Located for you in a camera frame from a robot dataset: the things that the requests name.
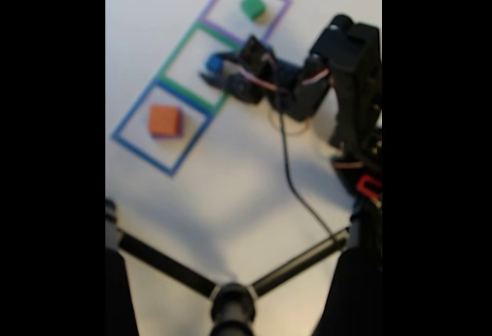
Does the small blue cube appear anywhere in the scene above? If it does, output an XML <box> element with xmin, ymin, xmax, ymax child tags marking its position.
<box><xmin>206</xmin><ymin>54</ymin><xmax>224</xmax><ymax>75</ymax></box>

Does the green cube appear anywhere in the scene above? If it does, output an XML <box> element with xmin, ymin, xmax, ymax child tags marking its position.
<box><xmin>240</xmin><ymin>0</ymin><xmax>268</xmax><ymax>22</ymax></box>

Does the orange block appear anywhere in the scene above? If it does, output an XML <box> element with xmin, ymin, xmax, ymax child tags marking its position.
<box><xmin>148</xmin><ymin>104</ymin><xmax>182</xmax><ymax>137</ymax></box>

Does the purple tape square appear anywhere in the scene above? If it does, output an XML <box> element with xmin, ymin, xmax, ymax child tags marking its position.
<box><xmin>198</xmin><ymin>0</ymin><xmax>293</xmax><ymax>51</ymax></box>

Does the green tape square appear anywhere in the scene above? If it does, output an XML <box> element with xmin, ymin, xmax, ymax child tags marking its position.
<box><xmin>158</xmin><ymin>20</ymin><xmax>241</xmax><ymax>116</ymax></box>

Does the purple block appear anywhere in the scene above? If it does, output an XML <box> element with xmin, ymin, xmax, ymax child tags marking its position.
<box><xmin>151</xmin><ymin>108</ymin><xmax>185</xmax><ymax>140</ymax></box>

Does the blue tape square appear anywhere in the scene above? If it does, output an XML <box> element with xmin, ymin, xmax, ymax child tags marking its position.
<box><xmin>111</xmin><ymin>78</ymin><xmax>214</xmax><ymax>178</ymax></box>

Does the red clamp part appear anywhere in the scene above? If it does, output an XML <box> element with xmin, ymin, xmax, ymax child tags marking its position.
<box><xmin>355</xmin><ymin>174</ymin><xmax>383</xmax><ymax>198</ymax></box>

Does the black tripod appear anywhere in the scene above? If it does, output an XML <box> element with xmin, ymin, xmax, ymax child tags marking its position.
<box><xmin>105</xmin><ymin>196</ymin><xmax>383</xmax><ymax>336</ymax></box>

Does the gripper camera circuit board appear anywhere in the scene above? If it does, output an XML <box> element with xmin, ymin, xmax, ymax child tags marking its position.
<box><xmin>240</xmin><ymin>35</ymin><xmax>274</xmax><ymax>83</ymax></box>

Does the black camera cable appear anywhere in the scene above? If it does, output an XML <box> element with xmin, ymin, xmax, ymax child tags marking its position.
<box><xmin>277</xmin><ymin>108</ymin><xmax>349</xmax><ymax>243</ymax></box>

